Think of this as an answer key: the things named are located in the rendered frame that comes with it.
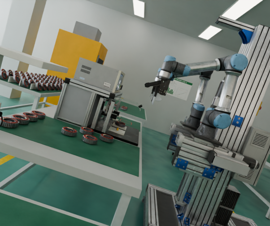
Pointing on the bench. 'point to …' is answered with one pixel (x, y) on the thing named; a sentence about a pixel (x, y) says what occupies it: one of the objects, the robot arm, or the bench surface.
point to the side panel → (74, 105)
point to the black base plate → (133, 137)
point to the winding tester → (98, 75)
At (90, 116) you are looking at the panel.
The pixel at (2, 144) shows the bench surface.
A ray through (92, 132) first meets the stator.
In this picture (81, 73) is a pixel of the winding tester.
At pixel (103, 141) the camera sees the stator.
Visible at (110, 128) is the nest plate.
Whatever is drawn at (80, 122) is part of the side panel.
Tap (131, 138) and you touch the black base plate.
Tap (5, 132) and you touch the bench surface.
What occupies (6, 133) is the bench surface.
